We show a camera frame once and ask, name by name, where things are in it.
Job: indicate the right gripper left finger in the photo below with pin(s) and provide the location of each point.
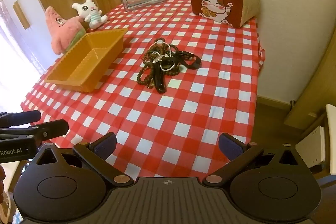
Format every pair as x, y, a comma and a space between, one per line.
95, 154

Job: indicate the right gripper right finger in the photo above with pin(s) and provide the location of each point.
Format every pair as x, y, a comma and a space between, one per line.
240, 156

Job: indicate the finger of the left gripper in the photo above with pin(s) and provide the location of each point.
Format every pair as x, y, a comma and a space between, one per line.
38, 133
17, 119

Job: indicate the yellow plastic tray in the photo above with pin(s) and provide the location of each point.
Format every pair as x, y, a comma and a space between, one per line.
81, 68

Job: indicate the black leather band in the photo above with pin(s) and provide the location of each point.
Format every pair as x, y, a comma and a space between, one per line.
188, 60

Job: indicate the person left hand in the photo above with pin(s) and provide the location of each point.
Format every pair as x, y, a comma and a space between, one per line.
2, 177

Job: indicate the lace window curtain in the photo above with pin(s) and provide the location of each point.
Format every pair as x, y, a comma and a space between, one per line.
11, 34

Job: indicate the red white checkered tablecloth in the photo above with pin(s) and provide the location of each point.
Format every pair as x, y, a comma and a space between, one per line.
174, 134

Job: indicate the pink starfish plush toy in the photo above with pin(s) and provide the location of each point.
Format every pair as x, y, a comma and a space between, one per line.
64, 33

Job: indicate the white bunny plush toy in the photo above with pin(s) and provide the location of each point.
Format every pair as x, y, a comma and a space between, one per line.
90, 13

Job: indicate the wooden wall hook strip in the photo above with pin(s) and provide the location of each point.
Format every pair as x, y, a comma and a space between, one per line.
21, 15

